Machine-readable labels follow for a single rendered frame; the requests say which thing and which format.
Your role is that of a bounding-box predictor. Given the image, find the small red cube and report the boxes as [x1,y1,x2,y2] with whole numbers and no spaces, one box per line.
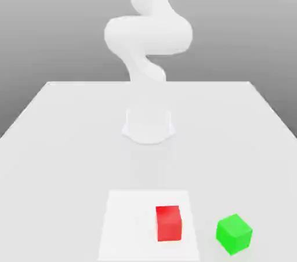
[155,205,183,242]

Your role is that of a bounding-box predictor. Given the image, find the small green cube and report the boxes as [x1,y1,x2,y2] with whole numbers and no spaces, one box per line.
[215,213,253,256]

